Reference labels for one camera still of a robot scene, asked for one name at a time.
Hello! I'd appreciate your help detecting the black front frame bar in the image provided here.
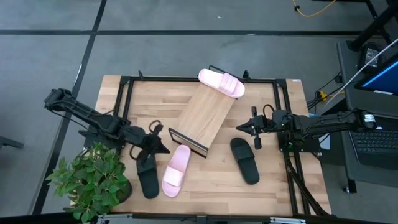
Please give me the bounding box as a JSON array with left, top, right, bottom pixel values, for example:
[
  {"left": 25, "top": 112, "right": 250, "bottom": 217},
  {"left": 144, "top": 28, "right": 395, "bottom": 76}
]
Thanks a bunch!
[{"left": 0, "top": 212, "right": 398, "bottom": 224}]

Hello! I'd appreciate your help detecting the yellow cable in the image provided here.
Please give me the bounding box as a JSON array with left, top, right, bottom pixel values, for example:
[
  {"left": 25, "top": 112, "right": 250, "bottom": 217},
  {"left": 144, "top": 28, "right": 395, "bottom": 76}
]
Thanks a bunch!
[{"left": 291, "top": 0, "right": 337, "bottom": 18}]

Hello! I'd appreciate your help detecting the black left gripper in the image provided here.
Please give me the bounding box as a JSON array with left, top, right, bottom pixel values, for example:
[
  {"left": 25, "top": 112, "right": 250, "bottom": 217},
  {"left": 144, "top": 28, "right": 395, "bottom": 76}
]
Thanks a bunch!
[{"left": 132, "top": 126, "right": 171, "bottom": 154}]

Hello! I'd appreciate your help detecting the monitor with blue screen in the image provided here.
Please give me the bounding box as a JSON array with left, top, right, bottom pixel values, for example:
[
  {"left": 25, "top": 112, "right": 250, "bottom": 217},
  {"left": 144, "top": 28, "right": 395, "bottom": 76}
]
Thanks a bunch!
[{"left": 354, "top": 52, "right": 398, "bottom": 96}]

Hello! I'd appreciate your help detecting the black aluminium table frame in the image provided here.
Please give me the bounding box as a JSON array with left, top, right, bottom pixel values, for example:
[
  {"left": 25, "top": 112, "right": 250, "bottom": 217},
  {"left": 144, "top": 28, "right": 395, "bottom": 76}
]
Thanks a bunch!
[{"left": 113, "top": 70, "right": 331, "bottom": 217}]

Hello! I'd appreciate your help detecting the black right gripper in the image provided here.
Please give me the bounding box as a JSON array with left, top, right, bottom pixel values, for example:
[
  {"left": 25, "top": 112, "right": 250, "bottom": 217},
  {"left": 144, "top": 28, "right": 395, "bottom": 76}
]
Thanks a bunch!
[{"left": 236, "top": 106, "right": 276, "bottom": 151}]

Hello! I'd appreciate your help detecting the black slide sandal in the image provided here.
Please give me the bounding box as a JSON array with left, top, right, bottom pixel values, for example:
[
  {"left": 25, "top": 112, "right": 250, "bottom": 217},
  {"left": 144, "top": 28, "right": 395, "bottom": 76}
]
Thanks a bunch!
[
  {"left": 229, "top": 137, "right": 261, "bottom": 185},
  {"left": 136, "top": 149, "right": 160, "bottom": 200}
]

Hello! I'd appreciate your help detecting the black slanted desk leg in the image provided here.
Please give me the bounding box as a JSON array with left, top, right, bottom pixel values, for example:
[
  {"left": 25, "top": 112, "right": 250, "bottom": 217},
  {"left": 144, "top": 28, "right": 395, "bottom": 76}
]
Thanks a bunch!
[{"left": 346, "top": 0, "right": 398, "bottom": 52}]

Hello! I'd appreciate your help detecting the grey furniture foot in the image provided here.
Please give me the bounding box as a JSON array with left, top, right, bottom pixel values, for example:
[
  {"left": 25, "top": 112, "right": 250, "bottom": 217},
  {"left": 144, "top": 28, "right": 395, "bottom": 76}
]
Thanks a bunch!
[{"left": 0, "top": 135, "right": 25, "bottom": 150}]

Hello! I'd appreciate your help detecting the grey desk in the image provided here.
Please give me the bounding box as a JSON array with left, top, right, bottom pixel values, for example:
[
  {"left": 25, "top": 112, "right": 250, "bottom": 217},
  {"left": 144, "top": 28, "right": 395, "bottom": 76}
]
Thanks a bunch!
[{"left": 337, "top": 40, "right": 398, "bottom": 194}]

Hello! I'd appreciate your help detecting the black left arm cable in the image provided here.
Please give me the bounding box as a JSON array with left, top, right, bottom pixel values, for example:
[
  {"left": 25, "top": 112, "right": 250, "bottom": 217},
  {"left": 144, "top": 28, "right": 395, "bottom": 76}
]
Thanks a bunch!
[{"left": 148, "top": 119, "right": 164, "bottom": 135}]

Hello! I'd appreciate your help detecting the black power adapter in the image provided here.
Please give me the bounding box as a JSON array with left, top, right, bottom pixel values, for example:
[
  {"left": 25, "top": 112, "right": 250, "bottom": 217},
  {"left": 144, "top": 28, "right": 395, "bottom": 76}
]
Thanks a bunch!
[{"left": 357, "top": 43, "right": 382, "bottom": 71}]

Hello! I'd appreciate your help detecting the green artificial plant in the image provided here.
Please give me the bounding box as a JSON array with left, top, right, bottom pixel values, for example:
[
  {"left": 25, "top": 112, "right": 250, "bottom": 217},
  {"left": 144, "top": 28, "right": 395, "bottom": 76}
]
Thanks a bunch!
[{"left": 45, "top": 141, "right": 130, "bottom": 224}]

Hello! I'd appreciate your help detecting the black plant pot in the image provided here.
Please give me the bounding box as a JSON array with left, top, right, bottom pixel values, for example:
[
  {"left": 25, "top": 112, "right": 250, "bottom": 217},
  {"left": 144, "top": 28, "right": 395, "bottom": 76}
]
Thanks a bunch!
[{"left": 116, "top": 180, "right": 133, "bottom": 203}]

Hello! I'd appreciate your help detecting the white cable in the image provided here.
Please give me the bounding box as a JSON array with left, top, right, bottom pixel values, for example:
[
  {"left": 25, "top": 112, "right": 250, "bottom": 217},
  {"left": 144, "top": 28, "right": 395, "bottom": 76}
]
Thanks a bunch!
[{"left": 326, "top": 37, "right": 398, "bottom": 106}]

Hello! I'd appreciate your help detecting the wooden shelf black metal frame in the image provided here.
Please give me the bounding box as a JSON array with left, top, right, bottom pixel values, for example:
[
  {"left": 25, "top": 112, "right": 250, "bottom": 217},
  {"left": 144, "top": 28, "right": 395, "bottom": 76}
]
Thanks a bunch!
[{"left": 168, "top": 64, "right": 246, "bottom": 159}]

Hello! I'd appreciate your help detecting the black laptop keyboard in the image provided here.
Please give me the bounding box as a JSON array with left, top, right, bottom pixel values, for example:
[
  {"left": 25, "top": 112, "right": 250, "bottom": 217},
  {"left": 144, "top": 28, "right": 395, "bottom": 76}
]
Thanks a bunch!
[{"left": 349, "top": 119, "right": 398, "bottom": 171}]

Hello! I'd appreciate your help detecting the pink slide sandal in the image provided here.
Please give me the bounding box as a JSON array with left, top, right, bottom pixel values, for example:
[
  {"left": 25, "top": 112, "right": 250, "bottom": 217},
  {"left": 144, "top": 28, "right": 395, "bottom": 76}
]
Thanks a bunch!
[
  {"left": 161, "top": 144, "right": 192, "bottom": 198},
  {"left": 198, "top": 68, "right": 246, "bottom": 100}
]

